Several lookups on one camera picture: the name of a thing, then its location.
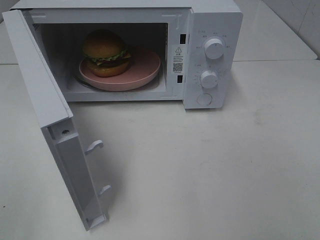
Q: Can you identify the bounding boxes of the pink plate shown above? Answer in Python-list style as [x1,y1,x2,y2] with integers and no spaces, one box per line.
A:
[78,46,161,92]

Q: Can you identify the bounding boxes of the burger with lettuce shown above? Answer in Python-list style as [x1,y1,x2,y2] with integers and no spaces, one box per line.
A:
[82,29,132,78]

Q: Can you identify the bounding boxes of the white microwave door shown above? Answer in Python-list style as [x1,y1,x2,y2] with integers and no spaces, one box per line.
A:
[2,9,111,231]

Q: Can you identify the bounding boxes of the round white door button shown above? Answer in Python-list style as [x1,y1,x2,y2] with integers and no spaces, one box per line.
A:
[197,93,213,106]

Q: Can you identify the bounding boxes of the lower white dial knob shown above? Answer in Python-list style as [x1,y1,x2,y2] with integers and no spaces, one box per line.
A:
[200,70,219,89]

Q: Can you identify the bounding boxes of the white dial knob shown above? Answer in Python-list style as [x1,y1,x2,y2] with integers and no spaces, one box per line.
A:
[204,36,225,60]
[200,70,219,89]

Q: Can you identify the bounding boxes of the white warning label sticker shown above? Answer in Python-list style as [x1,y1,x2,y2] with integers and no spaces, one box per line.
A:
[170,44,186,74]

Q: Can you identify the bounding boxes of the white microwave oven body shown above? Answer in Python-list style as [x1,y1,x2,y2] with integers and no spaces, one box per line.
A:
[9,0,243,109]

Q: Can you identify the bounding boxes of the upper white dial knob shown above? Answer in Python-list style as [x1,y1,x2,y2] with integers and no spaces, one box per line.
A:
[204,36,225,60]

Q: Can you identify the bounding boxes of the glass microwave turntable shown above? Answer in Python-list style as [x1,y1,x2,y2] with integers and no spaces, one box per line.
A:
[73,74,166,92]

